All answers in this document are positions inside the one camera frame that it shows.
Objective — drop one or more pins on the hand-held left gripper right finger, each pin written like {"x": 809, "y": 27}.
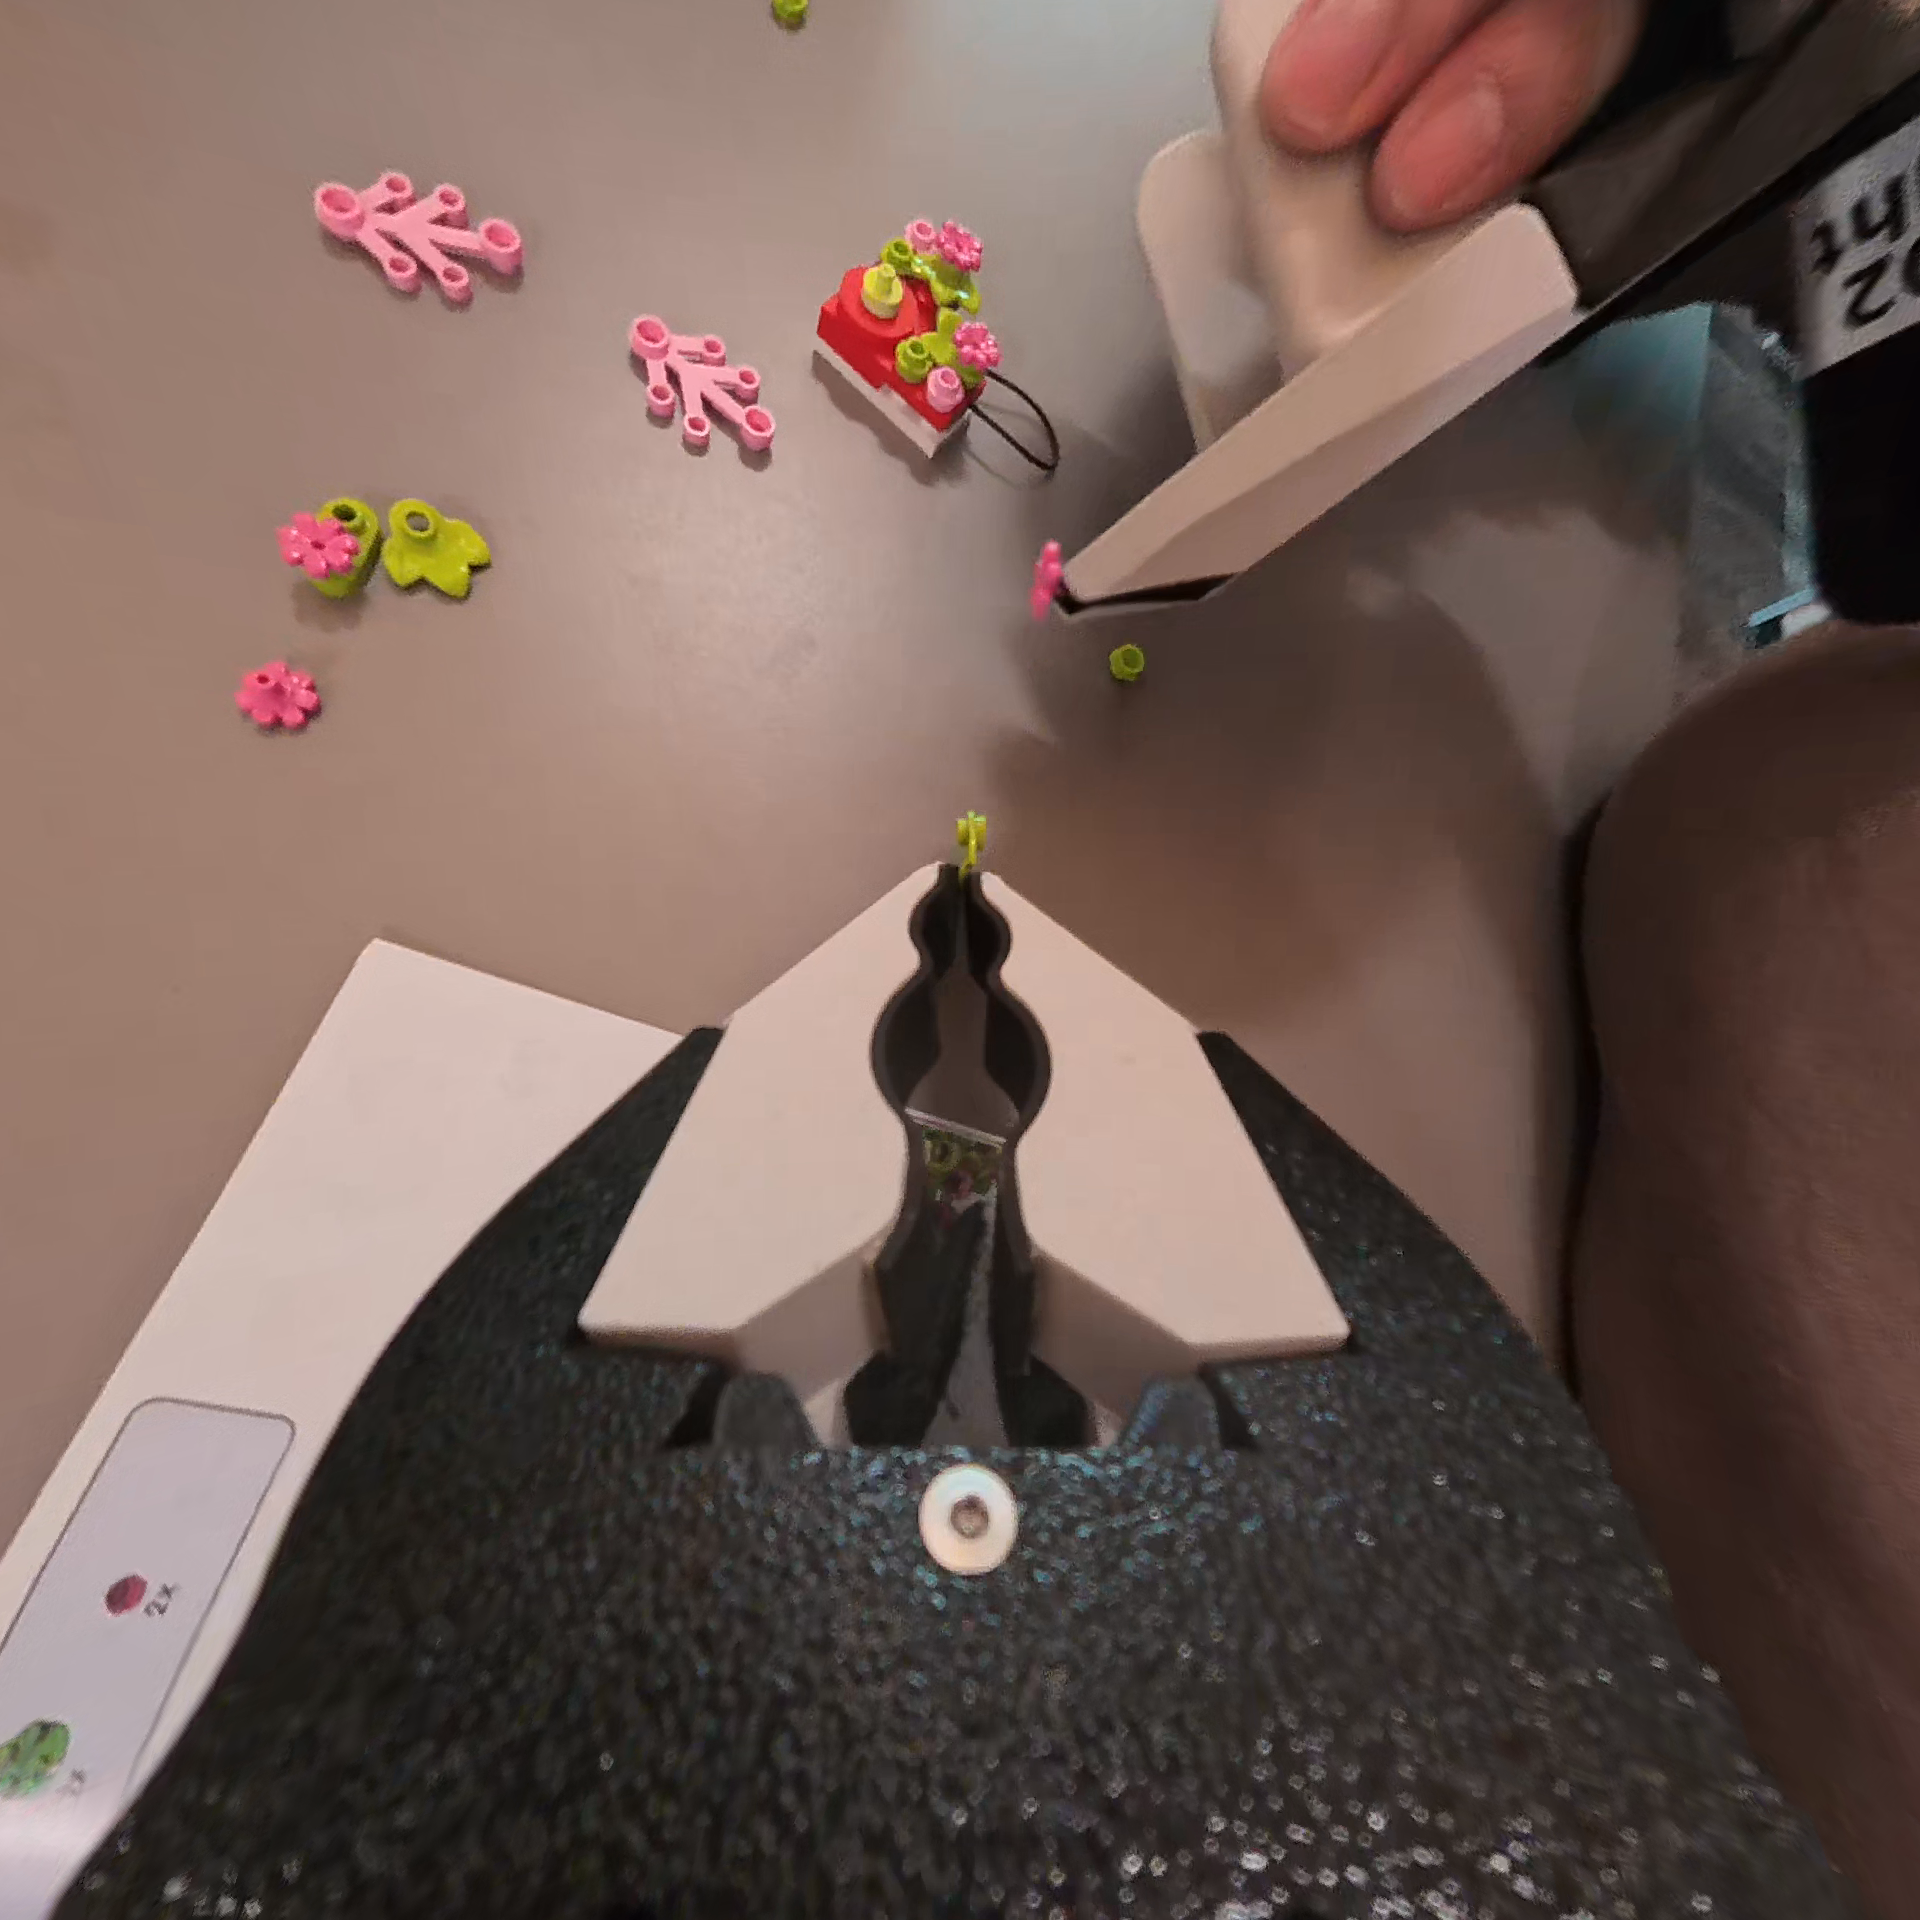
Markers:
{"x": 1170, "y": 1201}

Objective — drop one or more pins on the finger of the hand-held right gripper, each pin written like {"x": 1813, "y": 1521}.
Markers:
{"x": 1350, "y": 406}

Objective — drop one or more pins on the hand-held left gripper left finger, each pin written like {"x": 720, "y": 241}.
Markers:
{"x": 751, "y": 1185}

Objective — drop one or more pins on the pink lego flower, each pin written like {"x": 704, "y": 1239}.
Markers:
{"x": 278, "y": 696}
{"x": 1046, "y": 582}

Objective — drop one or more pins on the lime green lego leaf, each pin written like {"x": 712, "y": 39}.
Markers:
{"x": 971, "y": 837}
{"x": 429, "y": 558}

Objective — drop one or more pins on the white lego instruction booklet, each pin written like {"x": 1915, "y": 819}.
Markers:
{"x": 375, "y": 1141}

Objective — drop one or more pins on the small red flowered lego assembly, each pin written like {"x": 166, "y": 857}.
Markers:
{"x": 863, "y": 324}

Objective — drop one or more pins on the pink lego branch piece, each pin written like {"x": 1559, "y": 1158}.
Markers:
{"x": 697, "y": 375}
{"x": 408, "y": 229}

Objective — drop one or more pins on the person's right hand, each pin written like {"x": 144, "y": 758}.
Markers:
{"x": 1350, "y": 76}

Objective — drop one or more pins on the person's brown clothing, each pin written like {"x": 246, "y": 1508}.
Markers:
{"x": 1769, "y": 1201}

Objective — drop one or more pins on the lime leaf with pink flower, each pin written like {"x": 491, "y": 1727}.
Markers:
{"x": 318, "y": 542}

